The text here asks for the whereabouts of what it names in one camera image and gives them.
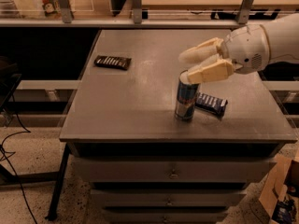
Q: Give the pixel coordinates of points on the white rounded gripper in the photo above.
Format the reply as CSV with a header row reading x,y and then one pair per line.
x,y
246,48

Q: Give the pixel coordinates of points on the red bull can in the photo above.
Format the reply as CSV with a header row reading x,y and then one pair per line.
x,y
186,96

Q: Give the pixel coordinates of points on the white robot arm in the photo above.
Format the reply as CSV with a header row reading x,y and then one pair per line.
x,y
283,39

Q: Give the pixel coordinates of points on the dark blue snack bar wrapper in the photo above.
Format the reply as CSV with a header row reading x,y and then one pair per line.
x,y
211,104

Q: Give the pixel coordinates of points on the brown snack bar wrapper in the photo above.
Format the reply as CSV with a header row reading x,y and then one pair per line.
x,y
114,62

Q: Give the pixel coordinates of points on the grey drawer cabinet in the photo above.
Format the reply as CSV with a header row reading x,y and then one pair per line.
x,y
143,163

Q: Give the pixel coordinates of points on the wooden shelf with metal brackets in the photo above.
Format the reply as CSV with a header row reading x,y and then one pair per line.
x,y
223,14

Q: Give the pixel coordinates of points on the cardboard box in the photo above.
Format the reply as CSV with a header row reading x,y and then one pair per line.
x,y
280,194

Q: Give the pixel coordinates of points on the white printed bag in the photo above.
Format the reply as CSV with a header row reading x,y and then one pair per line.
x,y
38,8

